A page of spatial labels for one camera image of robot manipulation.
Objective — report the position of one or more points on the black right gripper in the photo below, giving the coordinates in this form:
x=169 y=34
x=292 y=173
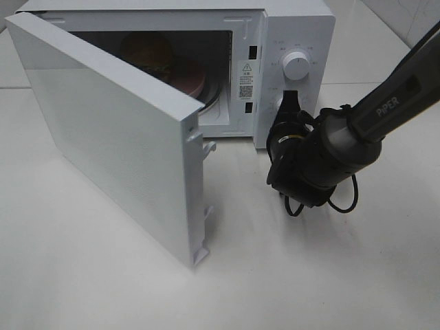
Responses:
x=287 y=123

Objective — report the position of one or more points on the pink round plate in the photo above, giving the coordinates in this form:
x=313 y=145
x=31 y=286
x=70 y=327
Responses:
x=188 y=76

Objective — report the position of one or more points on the burger with lettuce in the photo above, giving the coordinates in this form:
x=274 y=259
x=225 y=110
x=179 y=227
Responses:
x=149 y=51

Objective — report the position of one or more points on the white microwave door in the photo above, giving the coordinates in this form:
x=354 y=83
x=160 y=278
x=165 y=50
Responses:
x=135 y=137

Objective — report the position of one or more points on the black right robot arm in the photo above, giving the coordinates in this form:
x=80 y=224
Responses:
x=314 y=159

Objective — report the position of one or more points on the white upper microwave knob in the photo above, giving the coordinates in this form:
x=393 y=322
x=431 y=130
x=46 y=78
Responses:
x=296 y=65

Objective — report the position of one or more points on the white warning label sticker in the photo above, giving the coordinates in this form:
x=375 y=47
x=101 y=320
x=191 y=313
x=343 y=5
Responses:
x=245 y=80

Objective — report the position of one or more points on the white microwave oven body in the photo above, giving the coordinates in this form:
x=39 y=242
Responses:
x=218 y=34

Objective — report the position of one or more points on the glass microwave turntable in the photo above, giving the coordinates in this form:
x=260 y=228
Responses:
x=210 y=92

